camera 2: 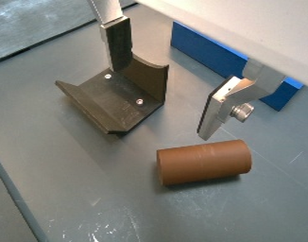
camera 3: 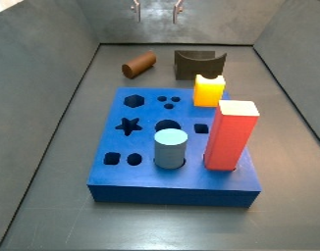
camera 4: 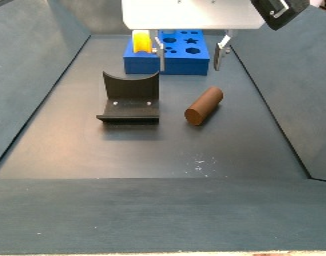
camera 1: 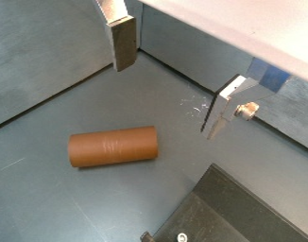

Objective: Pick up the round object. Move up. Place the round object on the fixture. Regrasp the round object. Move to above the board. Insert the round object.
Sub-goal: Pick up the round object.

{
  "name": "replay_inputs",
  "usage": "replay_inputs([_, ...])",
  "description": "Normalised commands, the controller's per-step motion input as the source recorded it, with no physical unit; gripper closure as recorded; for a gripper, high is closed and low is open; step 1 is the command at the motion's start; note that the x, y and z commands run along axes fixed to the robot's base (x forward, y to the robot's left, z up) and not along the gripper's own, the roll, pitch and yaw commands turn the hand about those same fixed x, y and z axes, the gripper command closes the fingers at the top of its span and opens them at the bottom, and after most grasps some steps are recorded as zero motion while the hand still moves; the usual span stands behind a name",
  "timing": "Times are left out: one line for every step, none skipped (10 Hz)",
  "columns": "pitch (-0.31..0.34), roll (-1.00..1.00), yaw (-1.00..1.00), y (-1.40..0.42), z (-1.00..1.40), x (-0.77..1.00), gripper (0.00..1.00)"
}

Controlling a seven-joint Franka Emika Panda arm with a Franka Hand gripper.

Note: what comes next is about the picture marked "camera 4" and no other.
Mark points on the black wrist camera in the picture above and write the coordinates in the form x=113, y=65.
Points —
x=278, y=12

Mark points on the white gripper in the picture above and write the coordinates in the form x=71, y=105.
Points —
x=190, y=14

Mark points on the brown cylinder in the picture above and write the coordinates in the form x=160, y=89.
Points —
x=203, y=106

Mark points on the blue shape sorter block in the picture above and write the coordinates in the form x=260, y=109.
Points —
x=186, y=55

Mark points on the black curved stand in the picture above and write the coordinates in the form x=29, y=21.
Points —
x=132, y=99

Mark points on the yellow arch block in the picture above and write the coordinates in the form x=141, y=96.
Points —
x=141, y=43

